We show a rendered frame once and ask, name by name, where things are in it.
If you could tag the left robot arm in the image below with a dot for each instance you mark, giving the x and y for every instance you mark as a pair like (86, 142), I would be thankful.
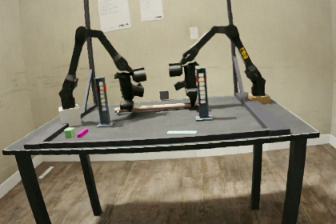
(231, 31)

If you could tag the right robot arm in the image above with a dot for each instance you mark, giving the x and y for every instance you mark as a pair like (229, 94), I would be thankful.
(70, 82)

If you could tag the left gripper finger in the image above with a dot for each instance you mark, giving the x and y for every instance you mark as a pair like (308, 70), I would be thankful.
(193, 100)

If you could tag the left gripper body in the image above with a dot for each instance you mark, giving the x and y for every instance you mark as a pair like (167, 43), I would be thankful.
(191, 83)

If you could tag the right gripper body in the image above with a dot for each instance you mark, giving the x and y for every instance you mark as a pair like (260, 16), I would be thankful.
(125, 104)

